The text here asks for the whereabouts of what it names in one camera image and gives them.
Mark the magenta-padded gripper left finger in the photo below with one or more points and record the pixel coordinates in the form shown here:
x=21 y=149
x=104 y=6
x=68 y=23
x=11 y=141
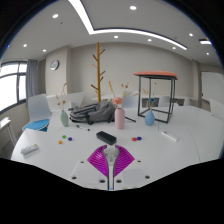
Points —
x=96 y=163

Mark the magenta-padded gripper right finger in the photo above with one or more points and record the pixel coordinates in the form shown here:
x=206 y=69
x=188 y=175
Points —
x=124 y=161

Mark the red round magnet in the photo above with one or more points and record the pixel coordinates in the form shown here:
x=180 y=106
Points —
x=134 y=139

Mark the black rectangular box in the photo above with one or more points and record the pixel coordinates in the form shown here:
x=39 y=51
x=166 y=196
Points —
x=106 y=137

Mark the blue round magnet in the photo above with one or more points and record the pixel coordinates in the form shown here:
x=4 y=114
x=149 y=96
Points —
x=139 y=137
x=70 y=138

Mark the orange round magnet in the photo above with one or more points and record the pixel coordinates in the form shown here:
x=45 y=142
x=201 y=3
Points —
x=60 y=142

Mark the green round magnet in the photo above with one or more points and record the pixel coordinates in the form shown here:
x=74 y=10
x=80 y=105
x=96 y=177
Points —
x=64 y=136

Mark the pink vase with flowers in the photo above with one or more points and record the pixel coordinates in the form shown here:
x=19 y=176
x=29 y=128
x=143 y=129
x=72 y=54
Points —
x=119 y=118

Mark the blue vase with dried flowers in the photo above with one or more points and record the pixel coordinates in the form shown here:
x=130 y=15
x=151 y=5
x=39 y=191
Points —
x=149 y=118

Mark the grey backpack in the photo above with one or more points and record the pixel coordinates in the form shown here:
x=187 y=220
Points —
x=95 y=112

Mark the white rectangular bar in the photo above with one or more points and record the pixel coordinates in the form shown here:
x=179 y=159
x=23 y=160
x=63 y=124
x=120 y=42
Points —
x=169 y=136

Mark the green vase with dried flowers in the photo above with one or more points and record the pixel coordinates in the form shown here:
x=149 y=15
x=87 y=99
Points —
x=64 y=119

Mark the white remote control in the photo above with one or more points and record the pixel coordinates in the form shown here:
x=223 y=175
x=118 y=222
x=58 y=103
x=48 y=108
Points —
x=29 y=149

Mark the white chair with blue cushion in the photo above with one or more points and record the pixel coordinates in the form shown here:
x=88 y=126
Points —
x=38 y=110

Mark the wooden coat rack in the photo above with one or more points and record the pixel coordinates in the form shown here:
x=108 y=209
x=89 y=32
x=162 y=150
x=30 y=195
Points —
x=98 y=71

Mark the grey curtain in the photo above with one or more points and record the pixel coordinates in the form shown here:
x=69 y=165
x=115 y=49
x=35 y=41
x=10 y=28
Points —
x=32 y=80

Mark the window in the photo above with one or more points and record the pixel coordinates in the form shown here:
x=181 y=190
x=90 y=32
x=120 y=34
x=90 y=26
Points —
x=11 y=85

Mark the curved ceiling light strip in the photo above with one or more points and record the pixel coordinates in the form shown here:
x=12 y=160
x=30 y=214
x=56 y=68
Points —
x=133 y=31

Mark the recessed ceiling lights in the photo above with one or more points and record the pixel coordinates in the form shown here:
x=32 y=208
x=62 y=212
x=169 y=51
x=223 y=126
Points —
x=133 y=7

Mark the black frame stand orange top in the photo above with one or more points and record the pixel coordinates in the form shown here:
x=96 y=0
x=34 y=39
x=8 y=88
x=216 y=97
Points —
x=155 y=74

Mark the round wall clock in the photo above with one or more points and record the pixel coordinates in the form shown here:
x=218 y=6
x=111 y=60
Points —
x=54 y=65

